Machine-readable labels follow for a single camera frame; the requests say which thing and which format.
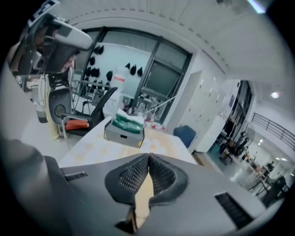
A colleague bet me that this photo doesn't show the orange flat bag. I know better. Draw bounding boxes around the orange flat bag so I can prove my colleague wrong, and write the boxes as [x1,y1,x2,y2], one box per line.
[65,119,90,130]

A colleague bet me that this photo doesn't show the black standing fan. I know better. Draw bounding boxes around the black standing fan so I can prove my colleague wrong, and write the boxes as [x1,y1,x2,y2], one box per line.
[236,121,257,160]

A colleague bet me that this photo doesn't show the grey shell with black hole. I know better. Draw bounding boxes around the grey shell with black hole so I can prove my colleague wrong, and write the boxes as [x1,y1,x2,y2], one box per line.
[48,88,72,125]

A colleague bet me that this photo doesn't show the yellow plastic tray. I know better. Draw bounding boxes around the yellow plastic tray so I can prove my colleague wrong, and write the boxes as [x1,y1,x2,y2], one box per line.
[126,171,154,232]

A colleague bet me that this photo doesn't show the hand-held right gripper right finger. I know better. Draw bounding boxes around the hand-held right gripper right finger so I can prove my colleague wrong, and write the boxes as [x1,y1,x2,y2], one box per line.
[148,153,189,206]

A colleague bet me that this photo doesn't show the black wire rack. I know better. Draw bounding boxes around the black wire rack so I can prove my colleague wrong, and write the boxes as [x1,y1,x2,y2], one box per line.
[71,68,93,105]

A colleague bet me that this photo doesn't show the white thin rod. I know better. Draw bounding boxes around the white thin rod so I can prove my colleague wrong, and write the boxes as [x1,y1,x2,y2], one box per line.
[142,95,177,116]

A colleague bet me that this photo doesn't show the person's left forearm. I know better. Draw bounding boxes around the person's left forearm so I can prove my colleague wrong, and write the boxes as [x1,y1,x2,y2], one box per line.
[6,43,25,76]

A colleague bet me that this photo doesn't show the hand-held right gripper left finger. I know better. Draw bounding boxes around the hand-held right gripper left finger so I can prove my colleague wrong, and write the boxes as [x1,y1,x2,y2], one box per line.
[105,153,150,206]

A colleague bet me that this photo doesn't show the cream clothed table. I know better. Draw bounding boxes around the cream clothed table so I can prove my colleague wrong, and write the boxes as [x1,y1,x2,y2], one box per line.
[58,116,199,167]

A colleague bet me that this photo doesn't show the black open tray box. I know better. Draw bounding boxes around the black open tray box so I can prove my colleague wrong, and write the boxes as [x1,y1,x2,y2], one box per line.
[103,119,146,148]

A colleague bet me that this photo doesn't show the grey metal lockers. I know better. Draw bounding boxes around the grey metal lockers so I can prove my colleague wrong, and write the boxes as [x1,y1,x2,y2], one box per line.
[181,71,241,153]

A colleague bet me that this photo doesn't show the group of black wall shells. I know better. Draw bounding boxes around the group of black wall shells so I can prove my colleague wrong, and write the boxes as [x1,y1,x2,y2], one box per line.
[83,44,144,93]

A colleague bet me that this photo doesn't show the green and white packet bundle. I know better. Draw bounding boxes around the green and white packet bundle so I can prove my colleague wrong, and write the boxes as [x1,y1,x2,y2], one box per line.
[112,107,145,134]

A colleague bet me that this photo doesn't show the large red label water bottle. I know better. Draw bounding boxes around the large red label water bottle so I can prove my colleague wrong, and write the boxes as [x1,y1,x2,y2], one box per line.
[113,66,130,93]

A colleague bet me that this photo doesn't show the group of clear water jugs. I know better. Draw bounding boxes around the group of clear water jugs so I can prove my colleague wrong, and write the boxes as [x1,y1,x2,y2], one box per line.
[144,112,169,131]

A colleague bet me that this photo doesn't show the black mesh office chair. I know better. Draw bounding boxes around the black mesh office chair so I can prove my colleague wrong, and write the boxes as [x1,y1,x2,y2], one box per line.
[60,87,118,137]

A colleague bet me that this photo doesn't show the black metal railing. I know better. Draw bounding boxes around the black metal railing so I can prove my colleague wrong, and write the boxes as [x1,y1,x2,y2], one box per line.
[252,112,295,146]

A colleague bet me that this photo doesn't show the blue upholstered chair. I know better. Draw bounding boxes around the blue upholstered chair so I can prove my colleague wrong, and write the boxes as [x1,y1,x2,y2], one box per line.
[173,125,197,148]

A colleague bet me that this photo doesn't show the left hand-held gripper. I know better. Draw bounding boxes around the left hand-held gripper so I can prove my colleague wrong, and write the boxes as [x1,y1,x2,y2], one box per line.
[23,0,94,74]

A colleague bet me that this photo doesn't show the black framed window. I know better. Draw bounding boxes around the black framed window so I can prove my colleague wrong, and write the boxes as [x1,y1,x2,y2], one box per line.
[81,26,193,126]

